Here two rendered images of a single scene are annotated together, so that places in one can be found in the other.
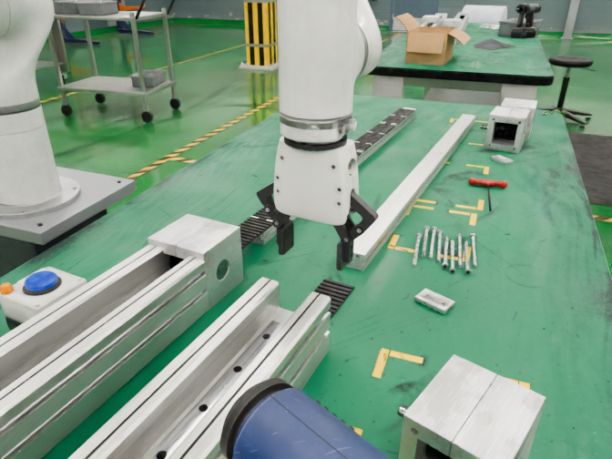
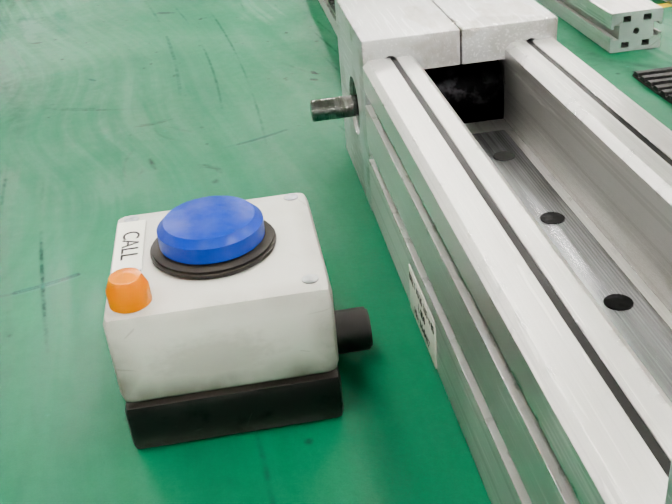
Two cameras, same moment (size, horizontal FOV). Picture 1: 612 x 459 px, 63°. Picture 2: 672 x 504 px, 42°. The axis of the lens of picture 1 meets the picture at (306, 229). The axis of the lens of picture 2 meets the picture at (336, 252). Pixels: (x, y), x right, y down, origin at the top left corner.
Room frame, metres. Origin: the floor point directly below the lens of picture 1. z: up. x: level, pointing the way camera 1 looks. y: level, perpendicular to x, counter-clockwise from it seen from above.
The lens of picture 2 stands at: (0.29, 0.47, 1.00)
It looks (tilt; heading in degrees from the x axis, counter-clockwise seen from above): 30 degrees down; 327
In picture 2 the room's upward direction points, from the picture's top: 5 degrees counter-clockwise
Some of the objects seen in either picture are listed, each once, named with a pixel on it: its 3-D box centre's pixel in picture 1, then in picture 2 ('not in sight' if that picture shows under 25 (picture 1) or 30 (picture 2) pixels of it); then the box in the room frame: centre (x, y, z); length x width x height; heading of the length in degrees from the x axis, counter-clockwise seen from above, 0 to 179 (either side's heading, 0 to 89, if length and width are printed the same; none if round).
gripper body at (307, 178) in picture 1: (315, 174); not in sight; (0.57, -0.01, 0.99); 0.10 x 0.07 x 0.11; 63
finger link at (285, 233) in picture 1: (278, 227); not in sight; (0.60, 0.04, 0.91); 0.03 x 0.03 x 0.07; 63
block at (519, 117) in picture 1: (502, 128); not in sight; (1.34, -0.54, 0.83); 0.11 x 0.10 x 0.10; 62
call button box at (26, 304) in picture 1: (52, 304); (246, 305); (0.56, 0.35, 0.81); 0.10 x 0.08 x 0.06; 63
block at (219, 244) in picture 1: (191, 258); (419, 93); (0.65, 0.17, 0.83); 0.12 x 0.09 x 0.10; 63
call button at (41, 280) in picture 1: (42, 283); (212, 238); (0.56, 0.35, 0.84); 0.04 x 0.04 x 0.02
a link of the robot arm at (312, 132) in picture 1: (317, 124); not in sight; (0.57, -0.01, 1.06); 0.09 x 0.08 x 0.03; 63
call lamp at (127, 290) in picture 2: (5, 287); (127, 286); (0.55, 0.39, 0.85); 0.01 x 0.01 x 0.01
